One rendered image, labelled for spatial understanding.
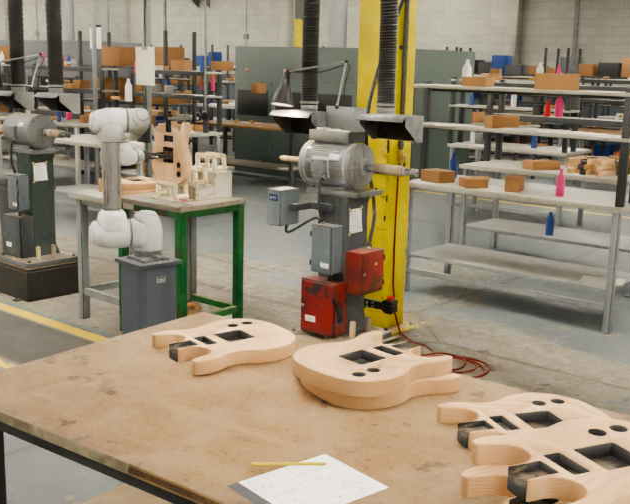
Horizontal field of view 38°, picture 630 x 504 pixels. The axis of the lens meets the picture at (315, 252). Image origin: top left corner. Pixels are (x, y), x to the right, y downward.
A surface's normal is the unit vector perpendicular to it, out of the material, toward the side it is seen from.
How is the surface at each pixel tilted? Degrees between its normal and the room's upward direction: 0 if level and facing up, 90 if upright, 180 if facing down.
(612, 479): 0
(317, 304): 90
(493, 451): 90
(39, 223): 90
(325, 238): 90
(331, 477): 0
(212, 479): 0
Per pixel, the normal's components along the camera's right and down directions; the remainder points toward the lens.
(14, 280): -0.68, 0.14
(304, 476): 0.03, -0.98
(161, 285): 0.68, 0.17
